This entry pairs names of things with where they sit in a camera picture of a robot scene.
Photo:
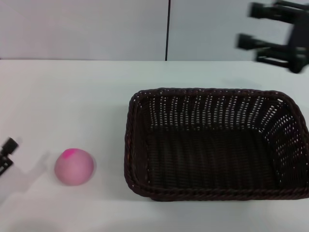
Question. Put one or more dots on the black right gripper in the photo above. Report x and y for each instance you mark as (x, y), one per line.
(299, 43)

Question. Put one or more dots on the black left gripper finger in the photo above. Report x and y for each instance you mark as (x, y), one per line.
(7, 149)

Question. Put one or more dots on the black woven rectangular basket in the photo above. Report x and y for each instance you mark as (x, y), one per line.
(207, 159)

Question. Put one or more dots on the pink peach toy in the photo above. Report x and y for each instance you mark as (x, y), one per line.
(73, 169)

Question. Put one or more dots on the black vertical wall strip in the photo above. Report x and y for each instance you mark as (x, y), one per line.
(167, 29)

